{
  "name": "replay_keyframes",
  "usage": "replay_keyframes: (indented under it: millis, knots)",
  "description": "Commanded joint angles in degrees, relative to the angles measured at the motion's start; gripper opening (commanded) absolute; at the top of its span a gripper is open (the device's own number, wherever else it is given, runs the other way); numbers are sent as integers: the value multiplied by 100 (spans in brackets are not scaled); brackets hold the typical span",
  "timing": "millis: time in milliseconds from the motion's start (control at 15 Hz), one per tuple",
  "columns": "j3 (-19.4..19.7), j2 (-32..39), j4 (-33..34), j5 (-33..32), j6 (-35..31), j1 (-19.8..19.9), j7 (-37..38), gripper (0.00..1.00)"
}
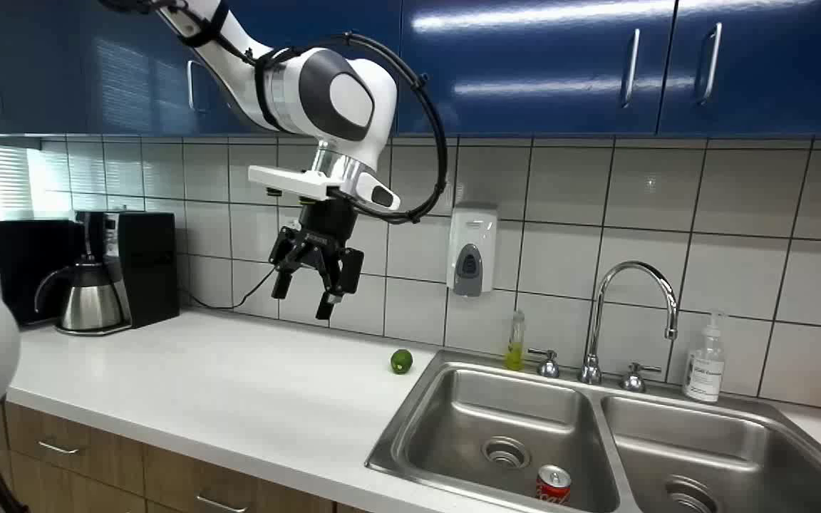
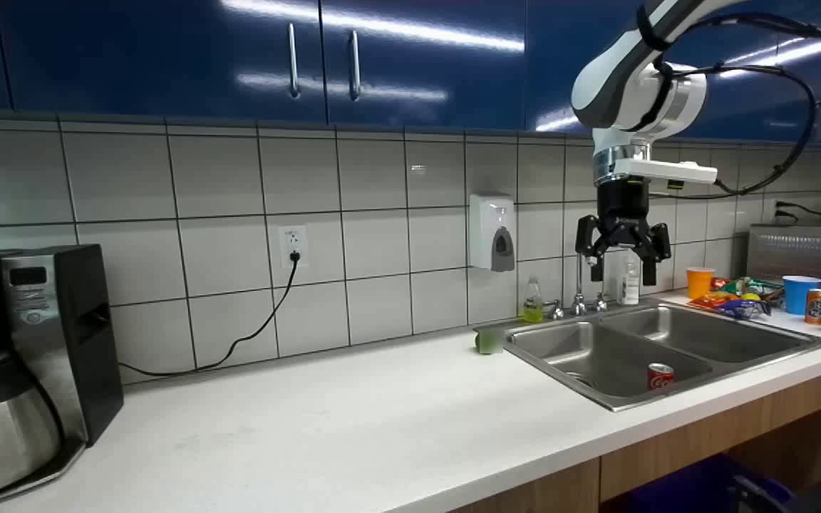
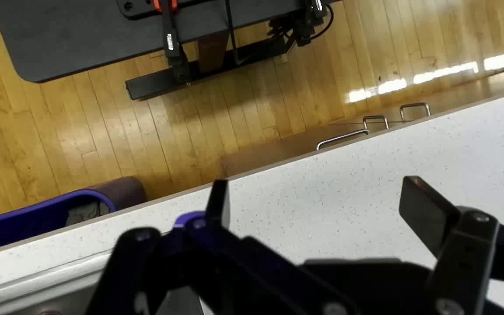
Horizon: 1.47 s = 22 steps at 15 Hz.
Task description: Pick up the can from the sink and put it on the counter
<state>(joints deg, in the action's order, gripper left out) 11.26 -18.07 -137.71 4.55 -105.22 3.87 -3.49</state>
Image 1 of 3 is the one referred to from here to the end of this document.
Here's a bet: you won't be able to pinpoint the red soda can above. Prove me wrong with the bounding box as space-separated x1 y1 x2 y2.
535 465 572 503

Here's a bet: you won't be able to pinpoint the black microwave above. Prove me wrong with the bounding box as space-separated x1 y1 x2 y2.
0 220 83 328

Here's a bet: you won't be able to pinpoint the green lime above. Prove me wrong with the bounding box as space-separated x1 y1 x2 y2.
390 348 412 372

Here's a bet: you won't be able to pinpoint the black power cord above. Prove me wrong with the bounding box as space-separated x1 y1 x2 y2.
179 264 278 314

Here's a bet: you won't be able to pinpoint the white wall soap dispenser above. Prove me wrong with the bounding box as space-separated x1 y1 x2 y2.
447 207 499 296

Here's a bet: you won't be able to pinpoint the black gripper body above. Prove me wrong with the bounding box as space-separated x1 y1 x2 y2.
271 198 365 291

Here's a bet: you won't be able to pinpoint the green dish soap bottle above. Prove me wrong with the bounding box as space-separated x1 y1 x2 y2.
505 311 525 371

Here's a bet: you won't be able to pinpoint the wooden lower drawers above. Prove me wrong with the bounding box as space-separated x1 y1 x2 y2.
0 405 358 513

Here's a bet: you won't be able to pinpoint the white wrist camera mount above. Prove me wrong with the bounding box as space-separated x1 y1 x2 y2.
249 145 401 212

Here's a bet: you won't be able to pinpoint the chrome faucet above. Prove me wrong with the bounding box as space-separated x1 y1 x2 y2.
576 258 678 393

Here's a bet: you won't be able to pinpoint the stainless steel double sink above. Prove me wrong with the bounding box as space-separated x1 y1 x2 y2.
367 351 821 513

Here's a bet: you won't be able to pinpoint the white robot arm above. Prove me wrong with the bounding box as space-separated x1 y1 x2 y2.
99 0 401 319

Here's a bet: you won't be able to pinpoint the black coffee maker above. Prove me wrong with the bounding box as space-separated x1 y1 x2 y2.
76 211 179 328

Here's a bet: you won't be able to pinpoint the blue upper cabinet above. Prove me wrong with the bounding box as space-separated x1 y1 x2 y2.
0 0 821 137

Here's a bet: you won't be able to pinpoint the steel coffee carafe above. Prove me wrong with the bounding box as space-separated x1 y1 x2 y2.
33 258 122 334

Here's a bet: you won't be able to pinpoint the clear soap pump bottle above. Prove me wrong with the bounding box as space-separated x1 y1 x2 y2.
685 314 723 401

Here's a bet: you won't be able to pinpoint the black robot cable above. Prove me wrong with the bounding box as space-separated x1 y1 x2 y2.
337 30 452 228

